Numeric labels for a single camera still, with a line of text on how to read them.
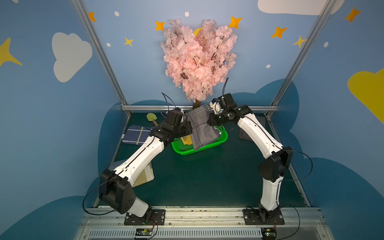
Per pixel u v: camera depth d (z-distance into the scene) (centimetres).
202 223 74
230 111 63
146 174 88
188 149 90
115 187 41
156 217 75
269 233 73
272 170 50
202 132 85
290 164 53
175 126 60
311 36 79
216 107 75
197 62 73
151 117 118
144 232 72
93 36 78
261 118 118
